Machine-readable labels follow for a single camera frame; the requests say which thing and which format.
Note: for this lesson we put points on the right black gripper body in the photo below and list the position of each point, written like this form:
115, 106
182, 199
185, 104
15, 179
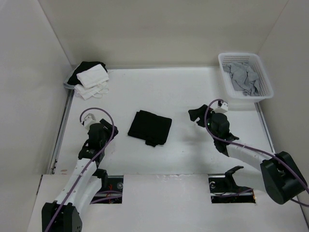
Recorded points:
208, 121

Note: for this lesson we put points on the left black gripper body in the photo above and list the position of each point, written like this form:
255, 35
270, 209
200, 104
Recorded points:
107, 131

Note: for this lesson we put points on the black tank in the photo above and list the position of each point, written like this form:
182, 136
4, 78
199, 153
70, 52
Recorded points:
72, 79
151, 128

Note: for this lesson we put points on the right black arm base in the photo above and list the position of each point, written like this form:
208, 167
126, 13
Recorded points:
223, 188

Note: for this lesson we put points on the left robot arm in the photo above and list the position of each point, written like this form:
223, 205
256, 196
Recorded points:
65, 213

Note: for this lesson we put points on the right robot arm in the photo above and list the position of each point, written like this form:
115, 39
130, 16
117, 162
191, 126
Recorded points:
281, 179

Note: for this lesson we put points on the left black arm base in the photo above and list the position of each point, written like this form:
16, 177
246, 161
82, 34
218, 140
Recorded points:
111, 188

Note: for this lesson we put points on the lower folded white tank top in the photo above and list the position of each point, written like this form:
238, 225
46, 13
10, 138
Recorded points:
97, 90

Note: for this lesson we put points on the folded white tank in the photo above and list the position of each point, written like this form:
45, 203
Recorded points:
97, 90
93, 76

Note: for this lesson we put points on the grey tank top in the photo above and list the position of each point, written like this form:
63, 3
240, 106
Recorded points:
243, 78

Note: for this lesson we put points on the upper folded white tank top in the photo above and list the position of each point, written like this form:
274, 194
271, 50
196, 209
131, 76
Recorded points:
93, 76

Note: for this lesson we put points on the folded black tank top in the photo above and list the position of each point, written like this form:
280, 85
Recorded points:
72, 79

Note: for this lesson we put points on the white plastic basket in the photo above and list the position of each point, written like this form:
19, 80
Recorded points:
236, 97

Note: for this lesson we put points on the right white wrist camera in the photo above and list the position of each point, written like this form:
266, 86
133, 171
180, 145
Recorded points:
222, 107

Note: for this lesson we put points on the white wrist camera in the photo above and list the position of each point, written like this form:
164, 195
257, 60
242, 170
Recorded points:
88, 121
222, 107

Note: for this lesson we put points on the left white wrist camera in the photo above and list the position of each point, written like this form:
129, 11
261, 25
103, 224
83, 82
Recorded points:
88, 121

